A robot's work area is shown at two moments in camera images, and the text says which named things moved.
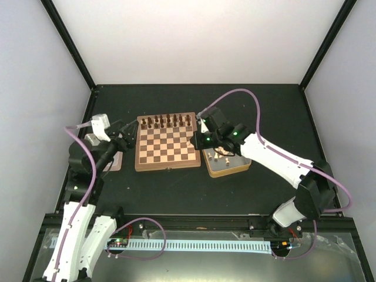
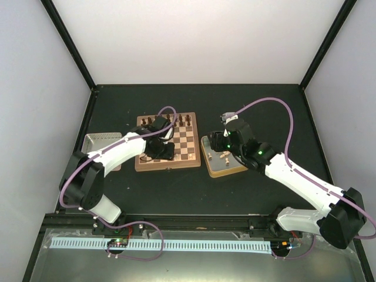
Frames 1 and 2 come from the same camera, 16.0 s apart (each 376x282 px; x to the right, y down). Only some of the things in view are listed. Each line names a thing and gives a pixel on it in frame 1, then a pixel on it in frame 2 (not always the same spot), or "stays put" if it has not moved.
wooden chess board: (161, 141) stays put
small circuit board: (117, 241) stays put
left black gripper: (128, 141) -> (169, 155)
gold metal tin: (219, 165) stays put
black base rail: (215, 225) stays put
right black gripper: (196, 141) -> (215, 141)
